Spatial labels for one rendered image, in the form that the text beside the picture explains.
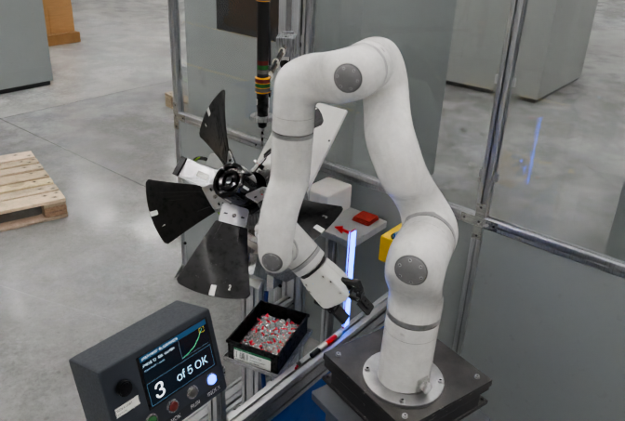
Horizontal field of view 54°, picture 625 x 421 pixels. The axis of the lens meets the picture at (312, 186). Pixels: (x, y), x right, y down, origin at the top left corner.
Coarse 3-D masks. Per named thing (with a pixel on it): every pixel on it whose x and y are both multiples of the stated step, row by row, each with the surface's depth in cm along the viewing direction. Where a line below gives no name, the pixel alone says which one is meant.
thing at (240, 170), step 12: (228, 168) 194; (240, 168) 191; (216, 180) 194; (240, 180) 189; (252, 180) 193; (264, 180) 199; (216, 192) 192; (228, 192) 191; (240, 192) 190; (240, 204) 195; (252, 204) 198
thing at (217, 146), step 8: (216, 96) 211; (224, 96) 206; (216, 104) 210; (224, 104) 205; (216, 112) 209; (224, 112) 204; (208, 120) 214; (216, 120) 208; (224, 120) 203; (200, 128) 220; (208, 128) 215; (216, 128) 208; (224, 128) 203; (200, 136) 221; (208, 136) 215; (216, 136) 209; (224, 136) 202; (208, 144) 217; (216, 144) 211; (224, 144) 202; (216, 152) 212; (224, 152) 204; (224, 160) 206
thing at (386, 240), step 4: (400, 224) 202; (396, 228) 200; (400, 228) 200; (388, 232) 197; (392, 232) 197; (384, 236) 194; (388, 236) 194; (392, 236) 194; (380, 240) 195; (384, 240) 194; (388, 240) 193; (392, 240) 192; (380, 244) 196; (384, 244) 195; (388, 244) 194; (380, 248) 196; (384, 248) 195; (388, 248) 194; (380, 252) 197; (384, 252) 196; (380, 256) 197; (384, 256) 196; (380, 260) 198; (384, 260) 197
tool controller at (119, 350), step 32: (160, 320) 124; (192, 320) 123; (96, 352) 115; (128, 352) 113; (160, 352) 117; (192, 352) 123; (96, 384) 109; (128, 384) 111; (192, 384) 123; (224, 384) 130; (96, 416) 114; (128, 416) 113; (160, 416) 118
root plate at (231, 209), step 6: (222, 204) 194; (228, 204) 194; (222, 210) 193; (228, 210) 194; (234, 210) 195; (240, 210) 195; (246, 210) 196; (222, 216) 193; (228, 216) 194; (240, 216) 195; (246, 216) 196; (228, 222) 193; (234, 222) 194; (240, 222) 195
